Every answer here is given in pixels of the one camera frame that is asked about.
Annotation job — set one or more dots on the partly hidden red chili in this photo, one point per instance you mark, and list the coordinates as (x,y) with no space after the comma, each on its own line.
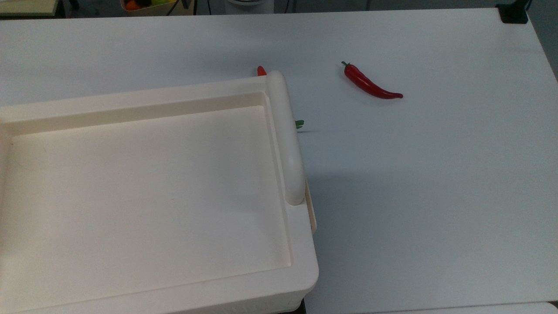
(261,71)

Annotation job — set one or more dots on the red chili pepper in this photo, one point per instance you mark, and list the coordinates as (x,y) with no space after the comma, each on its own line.
(364,83)

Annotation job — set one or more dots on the cream plastic tray box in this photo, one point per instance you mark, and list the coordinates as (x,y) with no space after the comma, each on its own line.
(144,187)

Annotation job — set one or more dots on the box of toy fruit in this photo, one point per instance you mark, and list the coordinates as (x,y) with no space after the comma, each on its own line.
(148,5)

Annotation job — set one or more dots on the black table clamp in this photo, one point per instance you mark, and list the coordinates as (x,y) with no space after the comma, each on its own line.
(513,12)

